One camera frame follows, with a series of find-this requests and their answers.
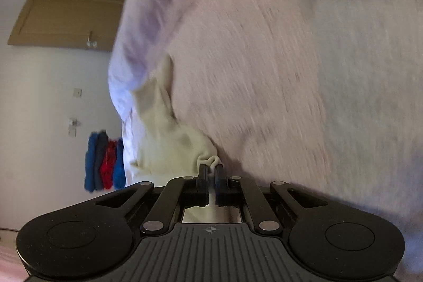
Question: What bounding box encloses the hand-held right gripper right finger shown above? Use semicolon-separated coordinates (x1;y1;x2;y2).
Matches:
215;164;328;234

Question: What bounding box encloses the folded dark grey garment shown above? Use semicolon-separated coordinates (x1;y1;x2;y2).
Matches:
94;130;109;191

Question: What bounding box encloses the folded red garment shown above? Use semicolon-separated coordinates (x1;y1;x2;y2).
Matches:
100;138;118;190

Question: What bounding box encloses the folded blue garment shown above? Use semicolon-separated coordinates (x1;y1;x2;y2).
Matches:
112;137;126;189

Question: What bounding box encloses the cream long-sleeved shirt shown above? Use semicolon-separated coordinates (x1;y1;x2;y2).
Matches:
130;56;223;208

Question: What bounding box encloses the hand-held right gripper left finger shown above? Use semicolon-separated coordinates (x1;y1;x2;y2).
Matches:
96;164;210;235

